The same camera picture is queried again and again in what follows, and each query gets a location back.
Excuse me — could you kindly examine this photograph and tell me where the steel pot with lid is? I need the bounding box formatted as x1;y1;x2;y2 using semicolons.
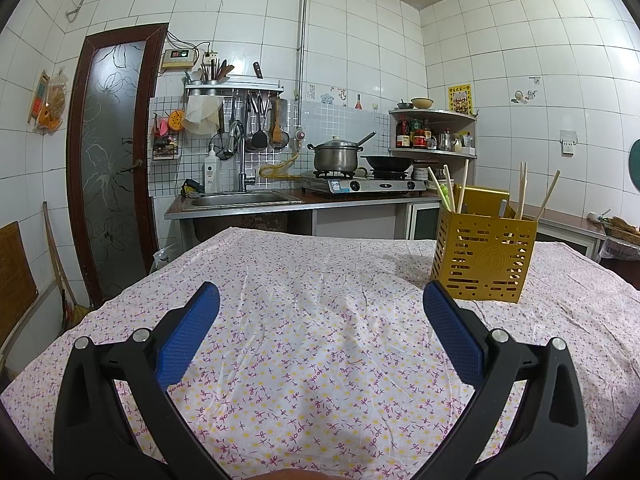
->
307;136;365;172

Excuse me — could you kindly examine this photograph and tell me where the small wire basket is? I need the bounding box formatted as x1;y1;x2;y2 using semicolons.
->
151;137;181;161

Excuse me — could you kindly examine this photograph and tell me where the row of condiment bottles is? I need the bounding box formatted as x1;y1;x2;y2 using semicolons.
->
396;115;433;150

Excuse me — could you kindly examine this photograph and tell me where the chrome kitchen faucet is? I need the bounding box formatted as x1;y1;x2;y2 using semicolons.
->
223;121;257;192

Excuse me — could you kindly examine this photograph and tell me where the black hanging spatula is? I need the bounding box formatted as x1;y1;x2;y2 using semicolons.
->
250;97;268;150

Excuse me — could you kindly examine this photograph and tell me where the metal cup of kitchen utensils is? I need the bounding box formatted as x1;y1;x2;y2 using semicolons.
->
200;57;235;86

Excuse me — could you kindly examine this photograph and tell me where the white soap bottle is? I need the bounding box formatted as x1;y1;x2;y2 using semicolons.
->
203;143;222;193

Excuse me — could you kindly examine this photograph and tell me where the metal wall rack shelf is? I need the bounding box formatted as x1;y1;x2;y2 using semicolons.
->
184;76;285;98

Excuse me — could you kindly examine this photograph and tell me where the corner wall shelf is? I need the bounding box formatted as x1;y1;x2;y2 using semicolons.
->
388;108;478;161

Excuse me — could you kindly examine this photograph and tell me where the black wok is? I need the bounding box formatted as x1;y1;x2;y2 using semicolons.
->
360;155;415;173

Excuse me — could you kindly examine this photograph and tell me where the plastic covered side table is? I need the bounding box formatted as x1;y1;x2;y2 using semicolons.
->
597;232;640;291

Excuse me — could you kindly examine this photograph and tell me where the long wooden stick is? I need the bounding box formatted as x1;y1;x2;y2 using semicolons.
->
42;201;78;311

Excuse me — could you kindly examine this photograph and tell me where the wooden hanging spatula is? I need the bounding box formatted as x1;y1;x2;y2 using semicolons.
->
268;97;283;143

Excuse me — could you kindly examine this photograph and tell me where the steel gas stove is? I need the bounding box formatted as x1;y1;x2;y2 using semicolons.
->
300;170;428;196

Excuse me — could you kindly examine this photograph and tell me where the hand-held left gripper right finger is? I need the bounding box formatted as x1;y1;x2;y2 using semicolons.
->
422;280;588;480

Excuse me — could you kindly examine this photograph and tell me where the hanging plastic bag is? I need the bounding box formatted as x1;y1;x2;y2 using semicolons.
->
27;69;68;133

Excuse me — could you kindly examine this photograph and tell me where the grey wall pipe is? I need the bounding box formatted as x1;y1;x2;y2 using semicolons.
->
297;0;311;126

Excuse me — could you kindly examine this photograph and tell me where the brown wooden board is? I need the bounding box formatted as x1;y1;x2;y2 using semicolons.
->
0;221;40;346

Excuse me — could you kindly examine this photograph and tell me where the yellow wall poster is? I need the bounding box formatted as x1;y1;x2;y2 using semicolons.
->
448;84;473;116

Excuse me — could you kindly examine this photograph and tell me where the hanging beige cloth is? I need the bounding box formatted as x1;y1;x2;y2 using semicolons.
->
181;96;224;136

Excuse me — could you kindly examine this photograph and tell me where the frosted glass door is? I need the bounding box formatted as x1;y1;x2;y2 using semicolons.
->
66;22;170;308

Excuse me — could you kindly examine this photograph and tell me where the beige wall controller box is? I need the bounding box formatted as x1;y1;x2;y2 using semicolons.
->
160;49;195;71

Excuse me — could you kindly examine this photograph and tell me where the yellow perforated utensil holder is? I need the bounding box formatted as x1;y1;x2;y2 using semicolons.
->
430;186;538;304

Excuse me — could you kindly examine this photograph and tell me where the straw hand broom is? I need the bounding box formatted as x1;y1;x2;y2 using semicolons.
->
587;210;640;233

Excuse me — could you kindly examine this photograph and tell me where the floral tablecloth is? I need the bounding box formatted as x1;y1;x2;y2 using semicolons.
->
0;226;640;480

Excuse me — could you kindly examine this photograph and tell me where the yellow gas hose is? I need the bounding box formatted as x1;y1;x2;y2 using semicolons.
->
257;152;301;178

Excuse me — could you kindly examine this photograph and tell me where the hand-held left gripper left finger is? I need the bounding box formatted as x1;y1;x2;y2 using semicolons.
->
52;281;221;480

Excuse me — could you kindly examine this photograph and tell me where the stainless steel sink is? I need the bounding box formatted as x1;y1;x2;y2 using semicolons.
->
181;190;304;211

